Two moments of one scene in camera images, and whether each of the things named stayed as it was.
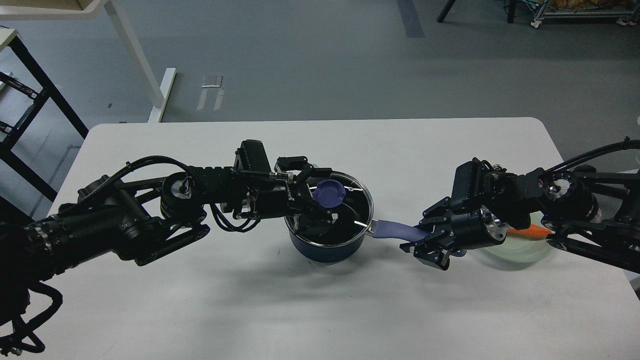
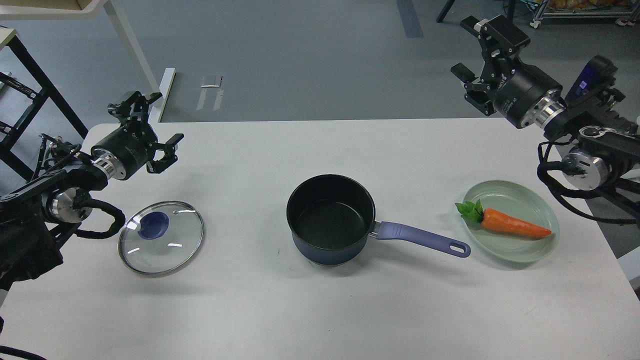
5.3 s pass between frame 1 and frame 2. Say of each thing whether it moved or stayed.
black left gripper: moved
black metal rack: stayed
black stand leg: stayed
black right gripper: moved
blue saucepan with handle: stayed
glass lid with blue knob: moved
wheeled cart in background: stayed
